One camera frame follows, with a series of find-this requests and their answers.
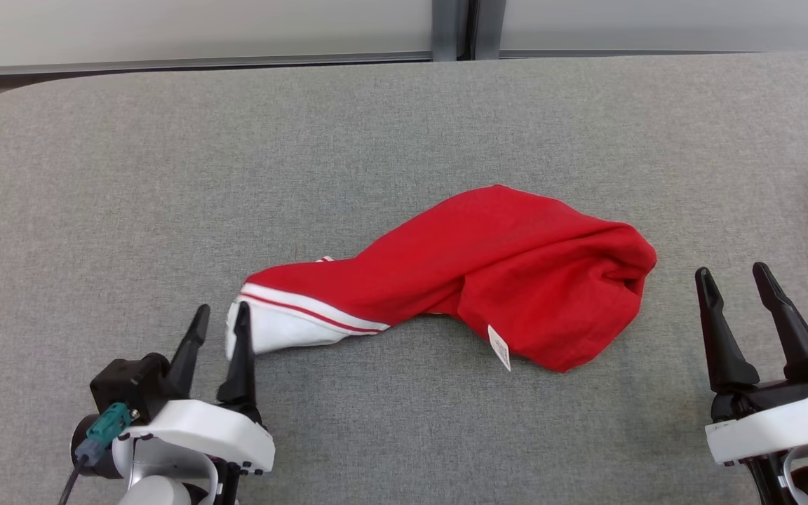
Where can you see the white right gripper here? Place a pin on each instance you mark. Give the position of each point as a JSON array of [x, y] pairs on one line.
[[776, 424]]

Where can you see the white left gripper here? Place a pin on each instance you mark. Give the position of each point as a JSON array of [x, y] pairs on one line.
[[214, 431]]

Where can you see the red jersey with white sleeves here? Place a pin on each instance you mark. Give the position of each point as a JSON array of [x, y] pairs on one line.
[[516, 266]]

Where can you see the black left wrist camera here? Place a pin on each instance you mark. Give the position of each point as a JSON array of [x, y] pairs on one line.
[[123, 382]]

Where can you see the grey partition bottom rail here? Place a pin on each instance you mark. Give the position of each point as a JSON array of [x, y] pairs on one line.
[[621, 52], [165, 63]]

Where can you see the grey vertical partition post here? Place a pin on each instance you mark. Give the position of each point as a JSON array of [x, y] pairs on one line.
[[449, 28]]

